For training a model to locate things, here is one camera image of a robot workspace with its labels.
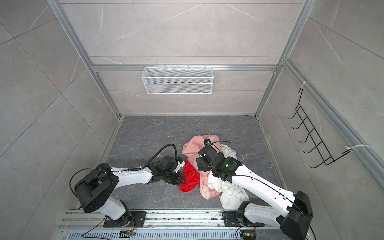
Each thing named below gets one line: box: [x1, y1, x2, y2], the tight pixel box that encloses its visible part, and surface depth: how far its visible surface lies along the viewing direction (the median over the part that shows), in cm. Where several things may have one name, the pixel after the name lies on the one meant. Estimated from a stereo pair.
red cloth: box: [179, 159, 200, 193], surface depth 86 cm
